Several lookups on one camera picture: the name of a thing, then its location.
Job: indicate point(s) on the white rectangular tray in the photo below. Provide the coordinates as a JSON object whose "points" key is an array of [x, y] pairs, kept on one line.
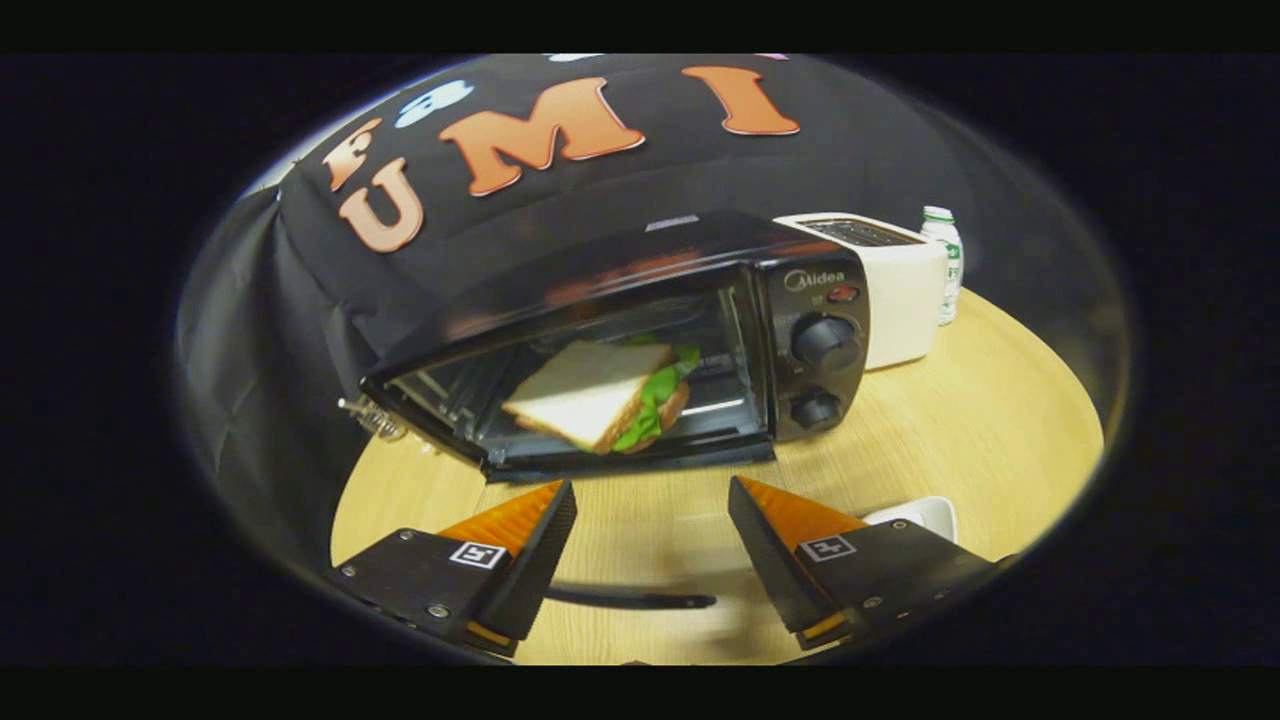
{"points": [[930, 515]]}

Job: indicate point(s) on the white green-label drink bottle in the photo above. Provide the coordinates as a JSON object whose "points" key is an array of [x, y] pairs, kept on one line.
{"points": [[947, 285]]}

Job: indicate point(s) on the white pop-up toaster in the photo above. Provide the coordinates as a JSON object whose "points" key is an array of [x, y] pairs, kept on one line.
{"points": [[905, 300]]}

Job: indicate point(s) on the black toaster oven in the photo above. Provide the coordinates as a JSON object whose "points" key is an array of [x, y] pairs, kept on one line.
{"points": [[800, 300]]}

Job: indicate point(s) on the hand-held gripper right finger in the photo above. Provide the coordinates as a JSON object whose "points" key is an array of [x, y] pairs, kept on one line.
{"points": [[765, 560]]}

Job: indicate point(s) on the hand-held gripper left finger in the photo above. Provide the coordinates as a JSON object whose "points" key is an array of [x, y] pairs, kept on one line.
{"points": [[530, 570]]}

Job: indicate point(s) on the sandwich with lettuce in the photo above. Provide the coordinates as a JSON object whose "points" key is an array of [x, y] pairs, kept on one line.
{"points": [[585, 390]]}

